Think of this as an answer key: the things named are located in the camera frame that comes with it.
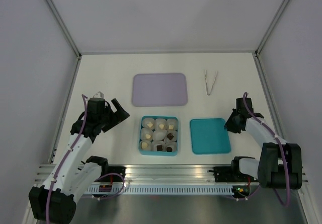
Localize teal box lid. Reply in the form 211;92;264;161
190;118;231;155

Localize dark chocolate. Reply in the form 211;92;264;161
167;133;175;140
156;145;163;151
166;146;173;152

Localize white metal tweezers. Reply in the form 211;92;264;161
204;69;218;96

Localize dark chocolate top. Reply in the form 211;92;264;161
166;146;173;152

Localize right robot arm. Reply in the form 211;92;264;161
224;94;302;190

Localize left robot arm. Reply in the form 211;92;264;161
29;96;130;223

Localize teal chocolate box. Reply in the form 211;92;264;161
138;116;180;157

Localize white paper cup back-left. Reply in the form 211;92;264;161
141;118;155;130

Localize white paper cup middle-left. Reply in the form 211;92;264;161
140;128;153;141

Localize white paper cup front-left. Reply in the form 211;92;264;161
139;140;152;151

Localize white paper cup back-middle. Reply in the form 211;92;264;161
154;118;167;130

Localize lilac plastic tray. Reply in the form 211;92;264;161
132;73;188;107

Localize white paper cup centre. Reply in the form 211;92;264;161
152;130;167;141

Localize white paper cup front-middle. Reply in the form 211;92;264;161
151;140;165;152

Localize white paper cup back-right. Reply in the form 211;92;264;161
167;118;178;131

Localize white paper cup middle-right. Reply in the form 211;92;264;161
164;130;178;143

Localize white paper cup front-right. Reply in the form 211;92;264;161
164;142;177;153

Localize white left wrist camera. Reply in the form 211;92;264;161
93;91;104;98

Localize aluminium mounting rail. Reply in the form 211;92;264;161
32;162;309;184

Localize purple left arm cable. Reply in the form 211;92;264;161
45;94;89;224

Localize white slotted cable duct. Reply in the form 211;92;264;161
85;184;233;195

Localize right aluminium frame post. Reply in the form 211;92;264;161
253;0;302;164

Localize aluminium frame post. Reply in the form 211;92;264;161
253;0;302;164
35;0;83;84

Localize left aluminium frame post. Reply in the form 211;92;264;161
35;0;83;84

